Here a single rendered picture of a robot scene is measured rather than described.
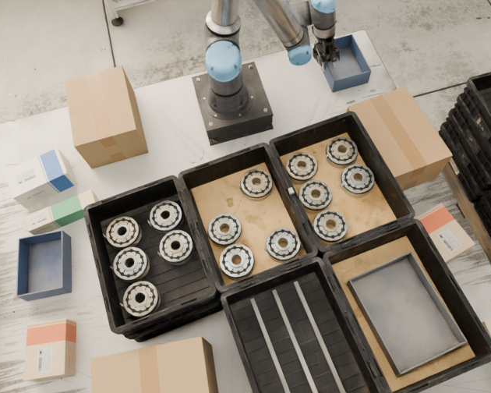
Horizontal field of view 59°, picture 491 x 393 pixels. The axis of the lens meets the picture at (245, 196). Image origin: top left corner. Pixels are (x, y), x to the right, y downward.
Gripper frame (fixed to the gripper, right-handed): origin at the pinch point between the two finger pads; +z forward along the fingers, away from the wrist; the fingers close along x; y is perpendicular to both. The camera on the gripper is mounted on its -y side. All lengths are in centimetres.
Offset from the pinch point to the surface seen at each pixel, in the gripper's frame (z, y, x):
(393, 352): -10, 107, -15
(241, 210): -14, 55, -45
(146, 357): -25, 93, -77
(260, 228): -13, 63, -40
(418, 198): 7, 61, 13
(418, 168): -8, 57, 13
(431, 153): -8, 53, 18
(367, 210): -9, 65, -7
